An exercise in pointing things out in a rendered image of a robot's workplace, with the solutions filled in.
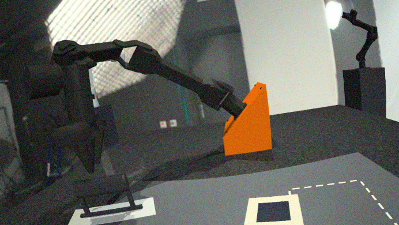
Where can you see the cream square tile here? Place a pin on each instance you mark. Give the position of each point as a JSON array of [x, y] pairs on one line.
[[276, 210]]

